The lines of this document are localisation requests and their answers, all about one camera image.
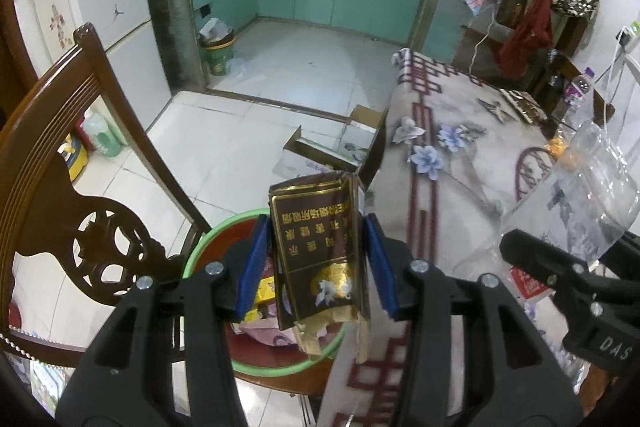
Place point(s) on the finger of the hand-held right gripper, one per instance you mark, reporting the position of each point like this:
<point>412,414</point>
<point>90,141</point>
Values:
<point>627,257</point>
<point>545,262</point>

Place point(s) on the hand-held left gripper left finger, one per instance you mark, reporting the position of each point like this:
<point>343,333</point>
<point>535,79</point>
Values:
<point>252,257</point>

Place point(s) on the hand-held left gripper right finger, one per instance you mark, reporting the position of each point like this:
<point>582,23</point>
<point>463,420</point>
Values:
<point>377,262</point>

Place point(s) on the yellow cardboard box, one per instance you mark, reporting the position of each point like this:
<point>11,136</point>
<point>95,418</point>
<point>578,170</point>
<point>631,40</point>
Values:
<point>265,294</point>

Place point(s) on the brown gold cigarette carton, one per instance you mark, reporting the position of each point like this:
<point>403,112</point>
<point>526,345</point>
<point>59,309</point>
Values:
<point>315,232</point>

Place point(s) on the clear plastic bag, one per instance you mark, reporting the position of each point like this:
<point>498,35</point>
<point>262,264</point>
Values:
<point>585,197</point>

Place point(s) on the pink plastic bag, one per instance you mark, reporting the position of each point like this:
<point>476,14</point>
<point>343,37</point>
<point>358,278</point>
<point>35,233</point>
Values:
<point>265,334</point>

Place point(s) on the red basin with green rim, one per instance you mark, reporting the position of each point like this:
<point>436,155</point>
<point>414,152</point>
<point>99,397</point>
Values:
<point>280,359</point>

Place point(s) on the green trash bin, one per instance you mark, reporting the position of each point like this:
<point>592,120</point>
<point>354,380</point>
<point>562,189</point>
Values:
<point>217,54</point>

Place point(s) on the red and white packet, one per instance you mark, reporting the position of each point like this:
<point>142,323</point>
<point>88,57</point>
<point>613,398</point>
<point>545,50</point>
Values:
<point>527,284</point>

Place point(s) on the floral printed tablecloth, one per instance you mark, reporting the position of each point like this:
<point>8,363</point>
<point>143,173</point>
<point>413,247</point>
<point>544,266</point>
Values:
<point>475,187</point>

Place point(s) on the brown patterned flat box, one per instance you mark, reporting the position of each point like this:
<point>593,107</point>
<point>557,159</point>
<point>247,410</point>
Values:
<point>525,107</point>

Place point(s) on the plastic bottle with purple label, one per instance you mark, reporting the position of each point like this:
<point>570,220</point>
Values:
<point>580,89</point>

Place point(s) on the white desk lamp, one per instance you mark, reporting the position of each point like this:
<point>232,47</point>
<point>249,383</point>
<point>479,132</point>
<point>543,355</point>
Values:
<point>627,82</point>

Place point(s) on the bottle of green liquid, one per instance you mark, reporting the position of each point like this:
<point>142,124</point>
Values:
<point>102,137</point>

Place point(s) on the yellow plastic container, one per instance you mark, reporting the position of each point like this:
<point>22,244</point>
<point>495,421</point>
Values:
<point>75,159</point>

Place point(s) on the white charger plug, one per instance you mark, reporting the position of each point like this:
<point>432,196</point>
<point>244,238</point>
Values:
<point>629,37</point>

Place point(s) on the red garment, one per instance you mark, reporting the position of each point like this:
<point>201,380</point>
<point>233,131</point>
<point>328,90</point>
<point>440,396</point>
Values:
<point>525,37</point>

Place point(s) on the carved wooden chair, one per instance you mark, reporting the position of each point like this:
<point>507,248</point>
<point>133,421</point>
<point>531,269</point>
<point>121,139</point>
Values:
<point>45,147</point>

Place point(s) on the brown handbag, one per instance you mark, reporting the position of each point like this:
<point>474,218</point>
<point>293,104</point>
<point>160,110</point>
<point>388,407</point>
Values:
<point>511,7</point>

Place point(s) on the white refrigerator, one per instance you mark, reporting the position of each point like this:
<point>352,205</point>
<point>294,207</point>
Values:
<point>100,7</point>

